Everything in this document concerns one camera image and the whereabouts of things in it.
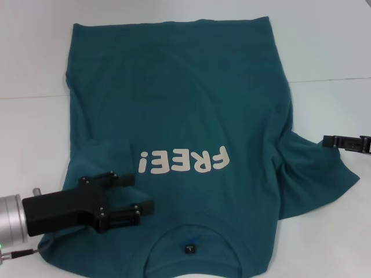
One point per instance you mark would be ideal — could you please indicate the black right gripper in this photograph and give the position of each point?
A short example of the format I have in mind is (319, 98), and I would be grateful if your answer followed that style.
(366, 144)

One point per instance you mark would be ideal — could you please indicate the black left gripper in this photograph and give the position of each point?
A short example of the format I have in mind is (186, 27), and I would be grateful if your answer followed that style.
(63, 210)

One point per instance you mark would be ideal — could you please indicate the teal FREE print t-shirt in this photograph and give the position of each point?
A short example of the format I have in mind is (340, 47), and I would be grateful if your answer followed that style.
(188, 87)

